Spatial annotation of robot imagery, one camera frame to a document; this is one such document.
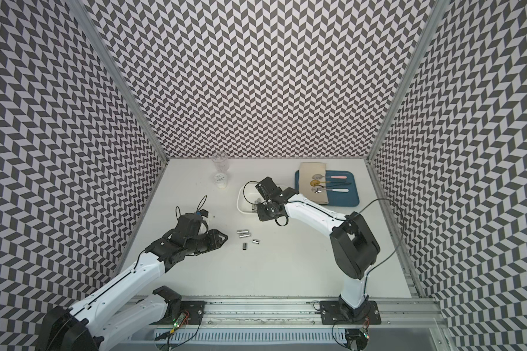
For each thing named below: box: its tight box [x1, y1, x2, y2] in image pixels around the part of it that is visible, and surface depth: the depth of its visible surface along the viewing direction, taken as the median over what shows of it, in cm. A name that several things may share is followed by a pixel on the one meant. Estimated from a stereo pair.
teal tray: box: [294, 169, 360, 207], surface depth 107 cm
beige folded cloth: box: [298, 162, 329, 205], surface depth 114 cm
